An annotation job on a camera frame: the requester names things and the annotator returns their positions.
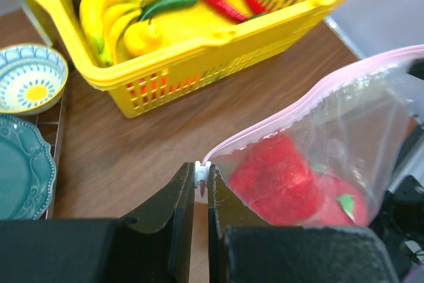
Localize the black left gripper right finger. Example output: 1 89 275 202
207 165 399 282

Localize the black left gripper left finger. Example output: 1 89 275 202
1 162 195 282

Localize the red pink fruit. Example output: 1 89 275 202
229 135 323 225

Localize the clear zip top bag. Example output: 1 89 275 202
202 45 423 222

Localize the red bell pepper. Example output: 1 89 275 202
307 166 370 226

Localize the teal scalloped plate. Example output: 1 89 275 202
1 114 57 220

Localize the steel dish rack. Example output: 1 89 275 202
1 0 69 220

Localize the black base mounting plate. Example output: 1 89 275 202
367 150 424 283

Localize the teal patterned bowl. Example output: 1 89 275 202
1 43 69 116

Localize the yellow lemon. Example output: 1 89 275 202
123 20 166 57

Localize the yellow banana bunch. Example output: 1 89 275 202
79 0 155 67

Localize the green chili pepper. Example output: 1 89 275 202
137 0 198 21

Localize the yellow plastic basket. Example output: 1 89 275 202
34 0 345 118

